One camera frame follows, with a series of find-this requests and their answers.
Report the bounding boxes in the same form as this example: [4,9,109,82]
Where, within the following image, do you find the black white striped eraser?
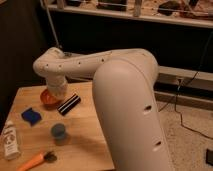
[57,94,81,116]

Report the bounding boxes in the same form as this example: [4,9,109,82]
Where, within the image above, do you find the orange handled brush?
[16,151,57,171]

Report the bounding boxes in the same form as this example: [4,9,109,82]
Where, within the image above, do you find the metal pole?
[43,0,63,50]

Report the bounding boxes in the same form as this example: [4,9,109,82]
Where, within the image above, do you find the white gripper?
[46,79,67,100]

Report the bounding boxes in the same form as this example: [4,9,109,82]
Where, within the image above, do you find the white glue bottle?
[3,120,21,160]

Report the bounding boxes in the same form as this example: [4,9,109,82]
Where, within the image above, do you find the black cable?
[157,31,213,141]

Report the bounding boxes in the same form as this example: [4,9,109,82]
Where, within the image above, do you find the cluttered white shelf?
[41,0,213,29]

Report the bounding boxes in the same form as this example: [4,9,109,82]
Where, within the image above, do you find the small blue cup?
[51,123,66,140]

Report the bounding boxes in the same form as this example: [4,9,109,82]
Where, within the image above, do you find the black box on floor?
[206,149,213,166]

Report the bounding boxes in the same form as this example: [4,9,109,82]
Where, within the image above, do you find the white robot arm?
[33,47,175,171]

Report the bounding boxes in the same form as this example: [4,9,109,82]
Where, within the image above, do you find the orange bowl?
[40,89,60,106]

